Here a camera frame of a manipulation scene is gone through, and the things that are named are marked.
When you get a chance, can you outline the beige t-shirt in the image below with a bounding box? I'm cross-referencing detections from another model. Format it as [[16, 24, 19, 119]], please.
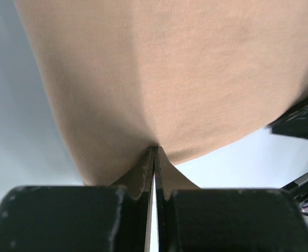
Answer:
[[15, 1, 308, 185]]

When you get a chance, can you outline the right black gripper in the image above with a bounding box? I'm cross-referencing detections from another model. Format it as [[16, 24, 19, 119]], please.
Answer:
[[269, 97, 308, 140]]

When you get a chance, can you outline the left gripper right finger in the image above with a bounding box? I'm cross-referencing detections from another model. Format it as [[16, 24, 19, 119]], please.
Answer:
[[154, 147, 308, 251]]

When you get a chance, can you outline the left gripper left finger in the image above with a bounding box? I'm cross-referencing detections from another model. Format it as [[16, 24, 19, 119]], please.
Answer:
[[0, 148, 154, 251]]

